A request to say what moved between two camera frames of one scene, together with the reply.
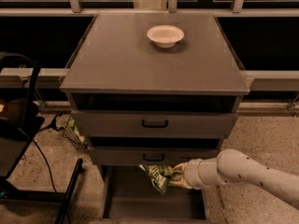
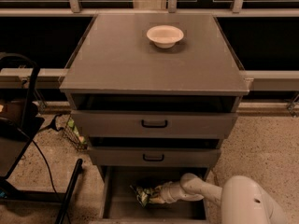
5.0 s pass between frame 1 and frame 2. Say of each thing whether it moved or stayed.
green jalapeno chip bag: moved
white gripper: moved
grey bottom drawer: stayed
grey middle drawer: stayed
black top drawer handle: stayed
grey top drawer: stayed
